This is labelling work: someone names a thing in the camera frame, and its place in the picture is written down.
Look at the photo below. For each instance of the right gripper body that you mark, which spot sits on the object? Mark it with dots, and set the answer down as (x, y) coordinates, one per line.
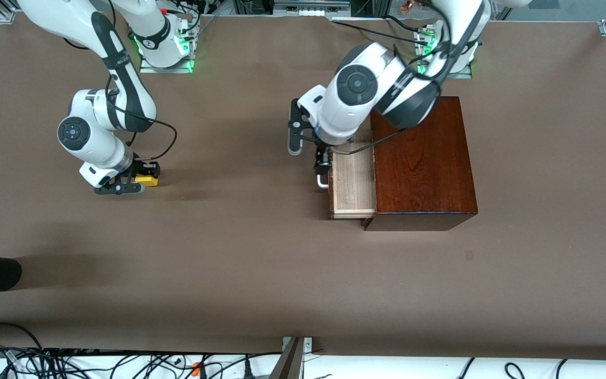
(139, 169)

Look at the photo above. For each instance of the yellow block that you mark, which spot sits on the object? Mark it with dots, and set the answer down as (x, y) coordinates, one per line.
(148, 181)

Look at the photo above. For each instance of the wooden drawer with dark front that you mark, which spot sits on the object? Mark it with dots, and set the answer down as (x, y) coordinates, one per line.
(353, 189)

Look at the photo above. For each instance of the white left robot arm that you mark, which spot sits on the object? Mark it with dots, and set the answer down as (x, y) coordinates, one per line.
(355, 100)

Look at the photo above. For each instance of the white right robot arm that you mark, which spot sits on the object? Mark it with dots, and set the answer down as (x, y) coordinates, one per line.
(92, 137)

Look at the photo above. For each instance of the dark brown wooden cabinet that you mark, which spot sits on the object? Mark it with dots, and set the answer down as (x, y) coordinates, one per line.
(424, 168)

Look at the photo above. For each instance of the grey metal electronics box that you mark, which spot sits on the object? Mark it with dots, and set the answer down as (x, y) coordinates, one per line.
(311, 4)

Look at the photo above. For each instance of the dark grey metal beam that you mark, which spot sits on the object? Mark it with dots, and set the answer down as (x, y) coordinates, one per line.
(288, 363)

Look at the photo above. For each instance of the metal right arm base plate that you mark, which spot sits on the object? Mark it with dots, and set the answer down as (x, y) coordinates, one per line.
(166, 69)

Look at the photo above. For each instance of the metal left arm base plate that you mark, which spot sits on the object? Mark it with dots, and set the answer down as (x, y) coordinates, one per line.
(466, 75)

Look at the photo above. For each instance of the grey metal corner bracket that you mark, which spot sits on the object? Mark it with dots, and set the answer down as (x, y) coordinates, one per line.
(308, 345)

